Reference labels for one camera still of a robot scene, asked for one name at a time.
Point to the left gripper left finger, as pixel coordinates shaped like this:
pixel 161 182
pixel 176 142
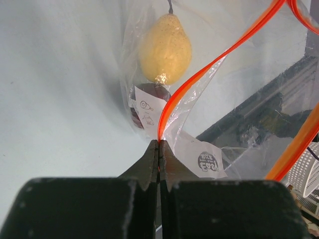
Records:
pixel 88 208

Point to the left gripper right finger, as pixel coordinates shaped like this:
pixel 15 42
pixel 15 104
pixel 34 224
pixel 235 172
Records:
pixel 194 208

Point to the dark red plum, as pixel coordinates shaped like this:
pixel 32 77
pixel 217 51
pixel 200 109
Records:
pixel 146 102

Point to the clear orange-zip plastic bag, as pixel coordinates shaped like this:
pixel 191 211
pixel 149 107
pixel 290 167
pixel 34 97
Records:
pixel 238 47

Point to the pale yellow pear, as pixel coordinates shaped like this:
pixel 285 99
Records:
pixel 165 52

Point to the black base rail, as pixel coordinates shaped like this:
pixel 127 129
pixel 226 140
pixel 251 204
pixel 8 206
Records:
pixel 278 109

